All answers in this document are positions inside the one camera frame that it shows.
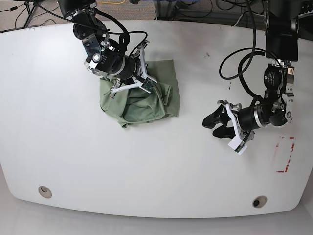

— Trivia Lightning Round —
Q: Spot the yellow cable on floor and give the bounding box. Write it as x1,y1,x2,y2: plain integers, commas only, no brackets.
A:
97,0,128,6

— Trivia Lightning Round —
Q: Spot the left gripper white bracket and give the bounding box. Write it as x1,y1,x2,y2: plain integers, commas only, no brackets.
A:
202,100,255,151

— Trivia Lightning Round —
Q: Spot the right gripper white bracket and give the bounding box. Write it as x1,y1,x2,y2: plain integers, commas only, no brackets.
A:
110,40,157,98

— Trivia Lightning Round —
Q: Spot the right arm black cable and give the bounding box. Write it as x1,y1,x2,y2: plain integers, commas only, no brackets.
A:
34,0,150,59

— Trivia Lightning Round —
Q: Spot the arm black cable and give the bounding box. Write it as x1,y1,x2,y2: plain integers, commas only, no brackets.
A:
34,0,150,59
219,0,269,101

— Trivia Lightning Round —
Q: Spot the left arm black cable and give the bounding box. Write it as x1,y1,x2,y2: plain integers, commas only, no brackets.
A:
219,0,269,101

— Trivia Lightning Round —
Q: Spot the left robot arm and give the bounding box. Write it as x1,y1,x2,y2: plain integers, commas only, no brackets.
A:
202,0,313,154

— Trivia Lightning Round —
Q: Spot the right table cable grommet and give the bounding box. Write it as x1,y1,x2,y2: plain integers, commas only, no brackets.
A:
252,195,267,209

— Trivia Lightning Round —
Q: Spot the red tape rectangle marking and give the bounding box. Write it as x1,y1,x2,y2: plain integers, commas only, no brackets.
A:
272,137,296,173

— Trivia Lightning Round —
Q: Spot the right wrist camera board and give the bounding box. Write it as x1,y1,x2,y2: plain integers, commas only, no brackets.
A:
141,78,157,93

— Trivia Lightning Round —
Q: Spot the table cable grommet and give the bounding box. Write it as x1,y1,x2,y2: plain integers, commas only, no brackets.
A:
252,195,267,209
38,186,52,199

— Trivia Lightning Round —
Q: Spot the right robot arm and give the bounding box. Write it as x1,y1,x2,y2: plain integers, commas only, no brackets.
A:
58,0,157,98

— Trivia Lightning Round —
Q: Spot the green t-shirt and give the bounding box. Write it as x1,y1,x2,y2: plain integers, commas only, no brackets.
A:
100,60,180,128

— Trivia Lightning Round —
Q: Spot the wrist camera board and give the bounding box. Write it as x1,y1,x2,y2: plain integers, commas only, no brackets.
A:
141,78,157,93
235,142,247,155

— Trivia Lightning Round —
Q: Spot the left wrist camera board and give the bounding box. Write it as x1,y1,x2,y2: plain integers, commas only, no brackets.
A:
235,142,247,155

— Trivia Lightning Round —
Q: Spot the left table cable grommet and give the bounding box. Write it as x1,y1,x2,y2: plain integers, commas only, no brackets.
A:
38,186,52,199

